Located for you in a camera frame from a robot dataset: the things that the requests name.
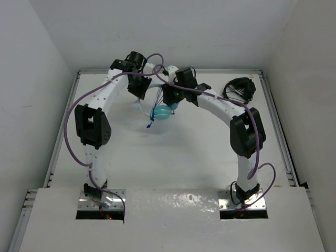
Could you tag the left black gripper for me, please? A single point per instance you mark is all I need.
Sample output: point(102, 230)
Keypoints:
point(140, 93)

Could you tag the teal over-ear headphones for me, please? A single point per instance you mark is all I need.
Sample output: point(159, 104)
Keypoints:
point(173, 107)

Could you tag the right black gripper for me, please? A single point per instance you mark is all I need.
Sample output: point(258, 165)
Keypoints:
point(170, 97)

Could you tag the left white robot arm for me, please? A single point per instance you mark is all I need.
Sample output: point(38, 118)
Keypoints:
point(92, 125)

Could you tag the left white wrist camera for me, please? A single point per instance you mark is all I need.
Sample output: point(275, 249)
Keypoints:
point(149, 69)

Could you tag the blue earphones with thin cable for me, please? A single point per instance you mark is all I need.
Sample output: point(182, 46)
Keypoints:
point(158, 111)

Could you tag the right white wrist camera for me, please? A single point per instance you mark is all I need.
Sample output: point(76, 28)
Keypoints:
point(170, 72)

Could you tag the metal base plate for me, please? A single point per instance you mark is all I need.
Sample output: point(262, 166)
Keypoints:
point(228, 201)
point(108, 202)

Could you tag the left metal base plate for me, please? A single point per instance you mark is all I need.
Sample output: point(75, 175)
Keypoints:
point(108, 202)

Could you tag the black headphones with coiled cable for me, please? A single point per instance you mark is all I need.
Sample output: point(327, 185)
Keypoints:
point(243, 87)

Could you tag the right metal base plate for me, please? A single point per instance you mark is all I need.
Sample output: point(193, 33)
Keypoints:
point(228, 201)

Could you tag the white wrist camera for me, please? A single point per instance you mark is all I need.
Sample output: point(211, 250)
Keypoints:
point(170, 72)
point(149, 69)

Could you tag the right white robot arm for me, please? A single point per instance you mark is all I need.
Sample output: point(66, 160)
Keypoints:
point(246, 131)

